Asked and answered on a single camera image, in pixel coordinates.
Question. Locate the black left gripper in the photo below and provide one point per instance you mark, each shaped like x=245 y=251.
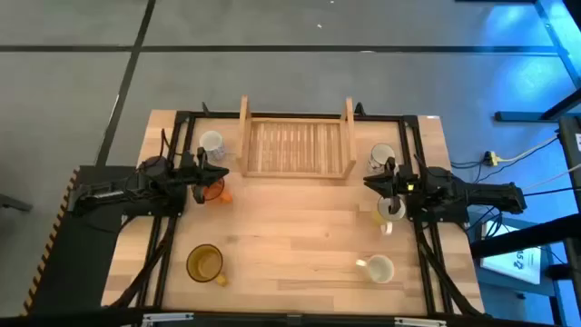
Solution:
x=197 y=172

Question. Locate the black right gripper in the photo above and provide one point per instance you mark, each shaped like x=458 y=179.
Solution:
x=399 y=181

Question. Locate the orange mug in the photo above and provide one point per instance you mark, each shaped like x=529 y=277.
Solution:
x=214 y=191

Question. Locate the navy mug white flowers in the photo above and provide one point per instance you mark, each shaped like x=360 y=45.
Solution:
x=378 y=156

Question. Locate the white mug blue geometric pattern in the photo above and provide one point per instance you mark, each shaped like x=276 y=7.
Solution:
x=211 y=141

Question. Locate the mustard mug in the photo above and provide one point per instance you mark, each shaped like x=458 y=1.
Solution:
x=204 y=264

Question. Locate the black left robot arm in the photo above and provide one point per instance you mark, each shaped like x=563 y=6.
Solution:
x=122 y=191

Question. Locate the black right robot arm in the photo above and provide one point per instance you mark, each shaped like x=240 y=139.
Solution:
x=472 y=195

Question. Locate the wooden slatted tray rack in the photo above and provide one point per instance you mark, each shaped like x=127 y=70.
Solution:
x=295 y=150

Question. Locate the cream white mug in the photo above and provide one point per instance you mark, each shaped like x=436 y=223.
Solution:
x=380 y=269

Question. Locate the yellow power strip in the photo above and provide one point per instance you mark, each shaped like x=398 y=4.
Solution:
x=491 y=159

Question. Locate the white printed sign box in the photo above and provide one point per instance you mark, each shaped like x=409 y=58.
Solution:
x=513 y=261

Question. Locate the black platform hazard stripe edge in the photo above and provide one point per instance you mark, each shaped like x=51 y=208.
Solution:
x=77 y=254

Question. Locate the black aluminium table frame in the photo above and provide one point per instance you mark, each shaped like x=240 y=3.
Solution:
x=295 y=114

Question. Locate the silver metal bracket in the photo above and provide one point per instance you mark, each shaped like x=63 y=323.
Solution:
x=165 y=318
x=420 y=322

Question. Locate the black metal stand frame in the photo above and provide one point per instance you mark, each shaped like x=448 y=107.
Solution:
x=522 y=238

